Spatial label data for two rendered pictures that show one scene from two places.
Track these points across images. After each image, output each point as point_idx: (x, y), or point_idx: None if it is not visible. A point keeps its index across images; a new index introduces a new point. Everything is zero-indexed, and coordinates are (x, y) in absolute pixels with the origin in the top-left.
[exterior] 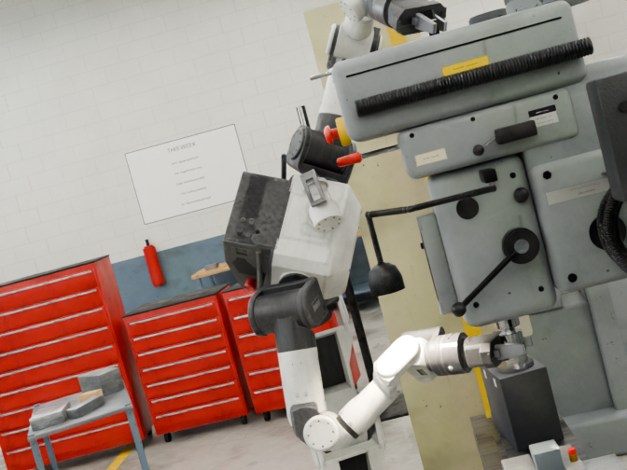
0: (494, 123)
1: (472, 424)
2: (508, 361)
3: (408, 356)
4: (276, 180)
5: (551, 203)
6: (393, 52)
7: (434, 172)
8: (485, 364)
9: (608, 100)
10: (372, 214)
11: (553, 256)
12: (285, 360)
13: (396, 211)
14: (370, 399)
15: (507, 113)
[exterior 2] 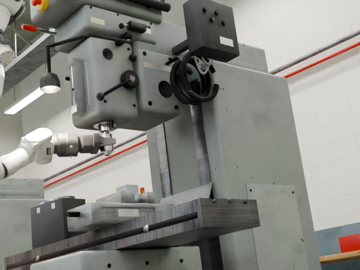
0: (126, 21)
1: (12, 255)
2: (104, 148)
3: (47, 135)
4: None
5: (144, 66)
6: None
7: (97, 29)
8: (96, 142)
9: (200, 4)
10: (54, 44)
11: (142, 91)
12: None
13: (77, 36)
14: (19, 154)
15: (131, 20)
